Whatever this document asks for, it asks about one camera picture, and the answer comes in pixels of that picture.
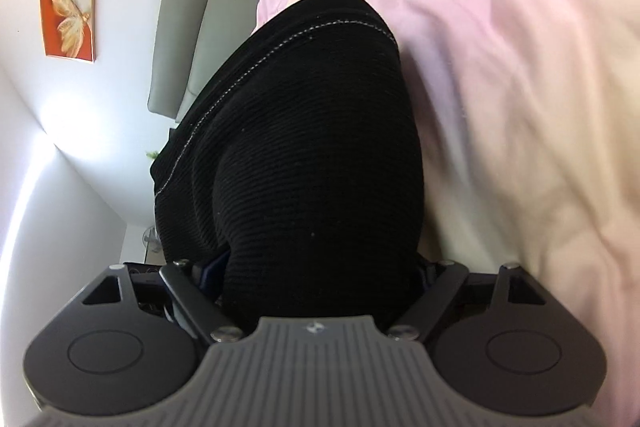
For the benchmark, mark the black knit pants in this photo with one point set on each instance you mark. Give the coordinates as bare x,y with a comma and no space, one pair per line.
305,147

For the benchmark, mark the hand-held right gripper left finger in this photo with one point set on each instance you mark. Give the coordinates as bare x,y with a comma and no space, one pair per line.
212,276

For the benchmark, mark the small green plant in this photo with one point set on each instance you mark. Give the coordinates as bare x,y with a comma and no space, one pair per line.
153,155

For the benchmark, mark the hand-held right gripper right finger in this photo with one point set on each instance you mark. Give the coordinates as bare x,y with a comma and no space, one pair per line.
426,278

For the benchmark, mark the pale pink bed sheet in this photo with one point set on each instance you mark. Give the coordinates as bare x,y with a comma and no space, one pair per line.
510,57

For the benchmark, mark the small standing fan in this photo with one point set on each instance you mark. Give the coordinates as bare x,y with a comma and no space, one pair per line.
150,239

